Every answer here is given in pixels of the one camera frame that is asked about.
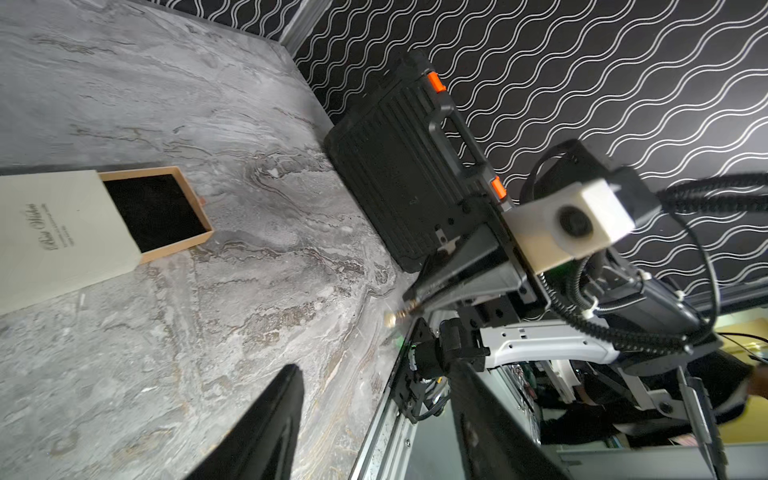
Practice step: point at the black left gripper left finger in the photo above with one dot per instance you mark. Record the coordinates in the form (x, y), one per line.
(263, 442)

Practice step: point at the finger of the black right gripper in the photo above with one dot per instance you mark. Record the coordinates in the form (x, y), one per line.
(481, 268)

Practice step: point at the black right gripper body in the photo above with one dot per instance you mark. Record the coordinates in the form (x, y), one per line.
(485, 210)

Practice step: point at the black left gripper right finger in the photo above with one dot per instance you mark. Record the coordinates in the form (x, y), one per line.
(491, 442)

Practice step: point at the gold pearl earring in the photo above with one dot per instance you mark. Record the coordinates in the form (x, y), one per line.
(405, 314)

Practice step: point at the brown jewelry box drawer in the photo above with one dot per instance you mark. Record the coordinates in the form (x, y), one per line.
(162, 212)

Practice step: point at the white jewelry box sleeve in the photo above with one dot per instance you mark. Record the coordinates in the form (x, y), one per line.
(60, 232)

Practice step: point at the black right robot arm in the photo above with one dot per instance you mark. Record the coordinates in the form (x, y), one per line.
(544, 282)

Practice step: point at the black plastic tool case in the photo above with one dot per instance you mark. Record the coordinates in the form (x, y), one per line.
(412, 164)

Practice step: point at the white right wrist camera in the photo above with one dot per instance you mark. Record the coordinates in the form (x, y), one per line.
(570, 224)

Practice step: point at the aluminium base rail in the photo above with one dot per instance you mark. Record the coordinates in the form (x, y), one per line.
(388, 444)

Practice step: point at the right aluminium frame post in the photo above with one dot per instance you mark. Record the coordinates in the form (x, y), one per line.
(302, 24)

